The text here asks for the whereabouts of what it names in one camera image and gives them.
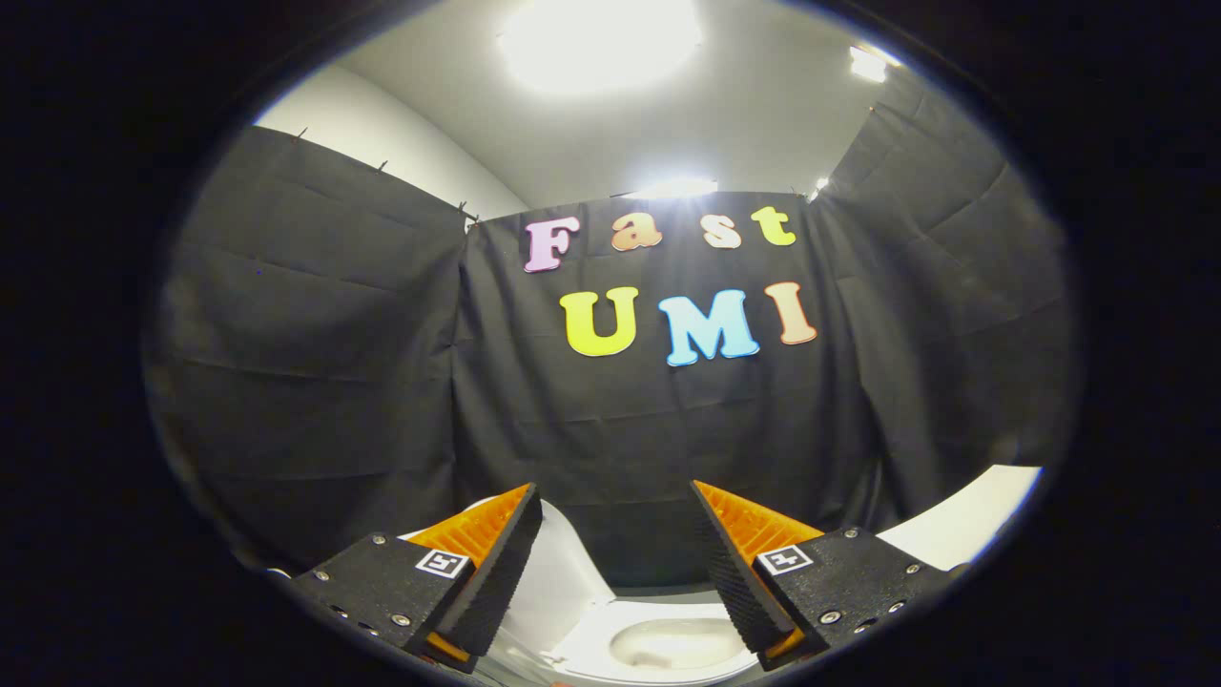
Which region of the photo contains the small ceiling light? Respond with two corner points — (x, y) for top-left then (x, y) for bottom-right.
(848, 45), (894, 85)

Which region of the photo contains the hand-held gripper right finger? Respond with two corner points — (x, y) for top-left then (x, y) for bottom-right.
(690, 479), (961, 672)

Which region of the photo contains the large ceiling light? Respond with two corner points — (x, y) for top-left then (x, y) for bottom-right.
(496, 0), (704, 97)

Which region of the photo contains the black backdrop cloth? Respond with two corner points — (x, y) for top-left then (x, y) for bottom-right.
(143, 91), (1079, 590)

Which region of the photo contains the ceiling light behind cloth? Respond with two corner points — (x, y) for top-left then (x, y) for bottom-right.
(624, 177), (719, 200)

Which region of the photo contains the white toilet seat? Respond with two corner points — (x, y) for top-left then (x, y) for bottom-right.
(547, 600), (766, 686)

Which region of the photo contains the white panelled board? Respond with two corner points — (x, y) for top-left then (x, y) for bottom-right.
(876, 464), (1044, 573)

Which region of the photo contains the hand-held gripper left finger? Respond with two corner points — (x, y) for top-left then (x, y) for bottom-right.
(287, 482), (545, 676)

